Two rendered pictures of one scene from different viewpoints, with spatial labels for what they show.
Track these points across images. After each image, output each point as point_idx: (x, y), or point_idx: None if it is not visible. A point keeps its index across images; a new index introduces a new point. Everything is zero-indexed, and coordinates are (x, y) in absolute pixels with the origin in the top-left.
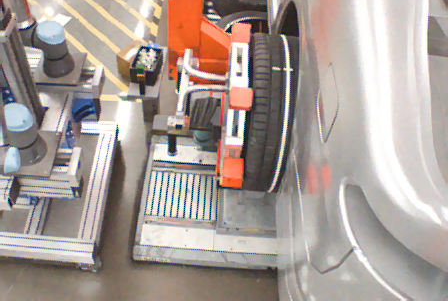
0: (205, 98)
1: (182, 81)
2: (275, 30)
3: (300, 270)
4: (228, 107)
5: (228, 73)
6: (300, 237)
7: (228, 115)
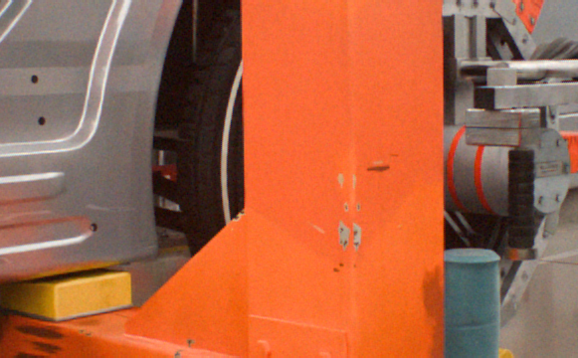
0: (559, 42)
1: (568, 83)
2: (145, 124)
3: None
4: (527, 37)
5: (463, 45)
6: (577, 8)
7: (534, 47)
